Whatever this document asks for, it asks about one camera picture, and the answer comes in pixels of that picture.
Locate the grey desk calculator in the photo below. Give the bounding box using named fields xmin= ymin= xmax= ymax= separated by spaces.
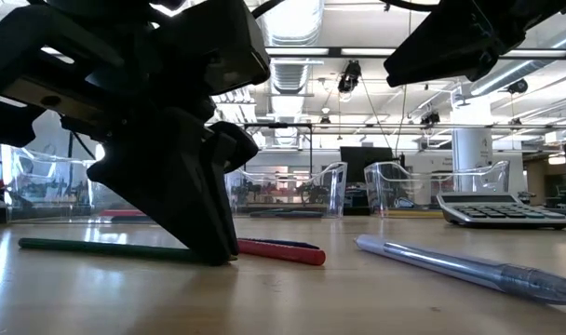
xmin=435 ymin=192 xmax=566 ymax=230

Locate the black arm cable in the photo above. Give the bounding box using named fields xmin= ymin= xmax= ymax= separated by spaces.
xmin=380 ymin=0 xmax=442 ymax=14
xmin=250 ymin=0 xmax=287 ymax=20

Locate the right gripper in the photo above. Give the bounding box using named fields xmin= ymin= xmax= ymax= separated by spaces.
xmin=384 ymin=0 xmax=566 ymax=88

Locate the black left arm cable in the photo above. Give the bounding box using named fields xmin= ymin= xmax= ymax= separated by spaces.
xmin=250 ymin=0 xmax=287 ymax=20

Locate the black monitor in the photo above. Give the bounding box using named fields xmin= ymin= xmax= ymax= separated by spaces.
xmin=339 ymin=145 xmax=396 ymax=183

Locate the long green pencil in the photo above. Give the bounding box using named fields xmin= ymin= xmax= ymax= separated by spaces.
xmin=17 ymin=237 xmax=240 ymax=264

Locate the clear purple pen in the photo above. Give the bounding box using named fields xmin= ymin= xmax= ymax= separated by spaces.
xmin=354 ymin=234 xmax=566 ymax=306

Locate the clear plastic bin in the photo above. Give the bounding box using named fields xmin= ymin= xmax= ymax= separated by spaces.
xmin=364 ymin=160 xmax=511 ymax=218
xmin=0 ymin=141 xmax=144 ymax=224
xmin=224 ymin=160 xmax=348 ymax=219

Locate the silver ceiling duct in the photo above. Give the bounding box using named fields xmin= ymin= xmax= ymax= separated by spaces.
xmin=259 ymin=0 xmax=326 ymax=146

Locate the black ceiling spotlight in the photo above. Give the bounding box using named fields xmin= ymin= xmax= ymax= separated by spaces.
xmin=337 ymin=59 xmax=363 ymax=94
xmin=506 ymin=77 xmax=530 ymax=96

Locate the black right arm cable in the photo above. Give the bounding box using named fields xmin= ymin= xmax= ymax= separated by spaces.
xmin=380 ymin=0 xmax=442 ymax=14

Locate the black overhead beam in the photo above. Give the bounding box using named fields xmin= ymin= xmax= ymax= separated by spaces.
xmin=263 ymin=45 xmax=566 ymax=60

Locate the white round column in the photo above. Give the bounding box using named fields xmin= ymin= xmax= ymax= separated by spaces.
xmin=451 ymin=87 xmax=494 ymax=206

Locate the yellow pencil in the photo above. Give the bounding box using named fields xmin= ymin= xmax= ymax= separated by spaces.
xmin=384 ymin=209 xmax=446 ymax=220

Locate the red marker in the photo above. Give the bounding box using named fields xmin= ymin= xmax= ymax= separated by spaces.
xmin=237 ymin=237 xmax=327 ymax=267

